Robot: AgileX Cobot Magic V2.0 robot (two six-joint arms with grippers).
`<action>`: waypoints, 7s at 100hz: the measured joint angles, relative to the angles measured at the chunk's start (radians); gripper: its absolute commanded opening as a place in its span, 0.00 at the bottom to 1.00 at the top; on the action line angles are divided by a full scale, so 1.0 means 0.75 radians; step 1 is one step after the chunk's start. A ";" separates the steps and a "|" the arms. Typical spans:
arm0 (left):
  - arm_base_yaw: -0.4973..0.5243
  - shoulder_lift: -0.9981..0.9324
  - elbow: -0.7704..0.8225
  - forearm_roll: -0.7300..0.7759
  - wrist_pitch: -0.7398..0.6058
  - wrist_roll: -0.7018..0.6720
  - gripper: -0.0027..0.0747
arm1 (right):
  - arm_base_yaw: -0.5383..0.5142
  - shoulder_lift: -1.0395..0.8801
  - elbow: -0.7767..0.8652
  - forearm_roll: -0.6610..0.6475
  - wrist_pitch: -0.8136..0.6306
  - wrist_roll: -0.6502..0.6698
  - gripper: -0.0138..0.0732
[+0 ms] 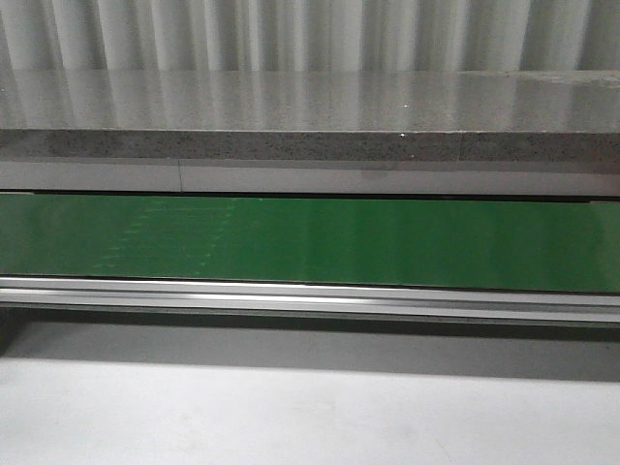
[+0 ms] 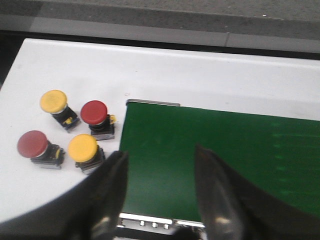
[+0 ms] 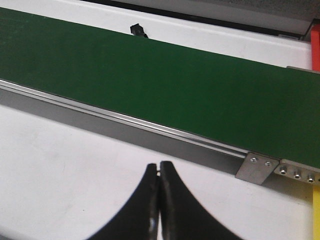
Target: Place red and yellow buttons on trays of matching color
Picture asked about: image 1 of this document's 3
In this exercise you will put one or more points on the green conveyor belt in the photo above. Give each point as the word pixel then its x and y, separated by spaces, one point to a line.
pixel 499 245

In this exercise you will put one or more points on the white conveyor back rail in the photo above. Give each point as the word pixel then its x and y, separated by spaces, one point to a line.
pixel 599 179

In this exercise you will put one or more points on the white pleated curtain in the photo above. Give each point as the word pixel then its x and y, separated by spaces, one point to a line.
pixel 335 36

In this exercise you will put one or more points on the grey stone countertop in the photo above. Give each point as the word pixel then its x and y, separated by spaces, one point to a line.
pixel 523 117

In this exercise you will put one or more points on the aluminium conveyor front rail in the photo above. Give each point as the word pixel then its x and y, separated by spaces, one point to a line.
pixel 311 301

